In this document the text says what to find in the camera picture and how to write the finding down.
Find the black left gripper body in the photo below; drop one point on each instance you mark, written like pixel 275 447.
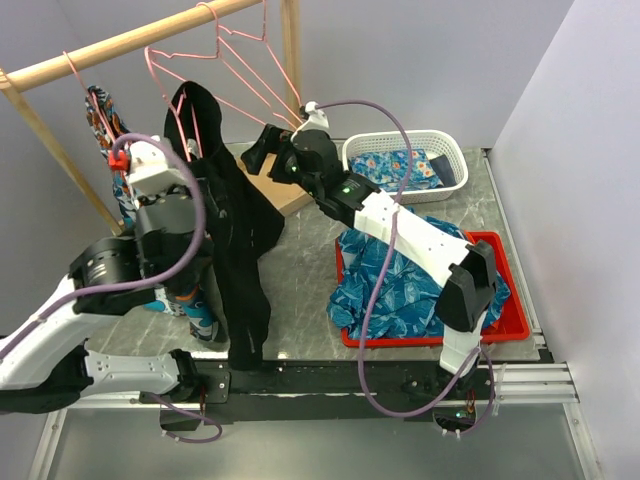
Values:
pixel 159 270

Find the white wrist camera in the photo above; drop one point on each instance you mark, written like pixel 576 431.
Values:
pixel 146 169
pixel 315 118

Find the pink hanger holding shorts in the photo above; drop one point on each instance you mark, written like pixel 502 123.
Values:
pixel 101 114

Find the red plastic tray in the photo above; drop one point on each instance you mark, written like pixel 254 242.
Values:
pixel 505 322

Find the orange blue patterned shorts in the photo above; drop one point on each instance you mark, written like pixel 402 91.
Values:
pixel 203 324

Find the aluminium frame rail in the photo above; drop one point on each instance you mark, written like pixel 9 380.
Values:
pixel 535 430

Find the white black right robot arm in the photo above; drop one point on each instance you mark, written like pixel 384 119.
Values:
pixel 466 272

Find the blue floral shorts in basket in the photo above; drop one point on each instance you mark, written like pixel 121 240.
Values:
pixel 387 169

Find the blue leaf-print shorts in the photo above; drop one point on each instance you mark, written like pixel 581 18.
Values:
pixel 405 307

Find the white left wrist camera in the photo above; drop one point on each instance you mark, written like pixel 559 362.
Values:
pixel 146 169

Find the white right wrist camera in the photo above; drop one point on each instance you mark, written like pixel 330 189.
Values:
pixel 315 118

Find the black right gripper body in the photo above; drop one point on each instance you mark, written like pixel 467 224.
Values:
pixel 287 171

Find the wooden clothes rack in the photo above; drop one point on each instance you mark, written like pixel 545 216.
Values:
pixel 14 84

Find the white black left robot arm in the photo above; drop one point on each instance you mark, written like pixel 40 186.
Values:
pixel 46 365

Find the dark denim cloth in basket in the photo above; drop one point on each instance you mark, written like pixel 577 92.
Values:
pixel 443 169

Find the black shorts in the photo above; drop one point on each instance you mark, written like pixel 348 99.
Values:
pixel 242 222

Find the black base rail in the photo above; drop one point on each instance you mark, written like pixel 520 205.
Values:
pixel 322 390

